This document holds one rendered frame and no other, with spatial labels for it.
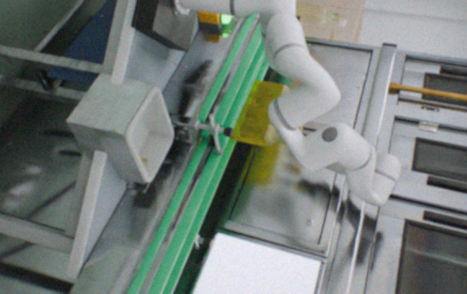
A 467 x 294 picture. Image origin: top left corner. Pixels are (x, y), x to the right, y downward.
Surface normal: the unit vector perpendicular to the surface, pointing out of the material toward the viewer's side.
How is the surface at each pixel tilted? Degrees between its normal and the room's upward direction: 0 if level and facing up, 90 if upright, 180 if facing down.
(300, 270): 90
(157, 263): 90
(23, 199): 90
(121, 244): 90
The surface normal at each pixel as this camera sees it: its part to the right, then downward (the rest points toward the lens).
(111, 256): -0.10, -0.65
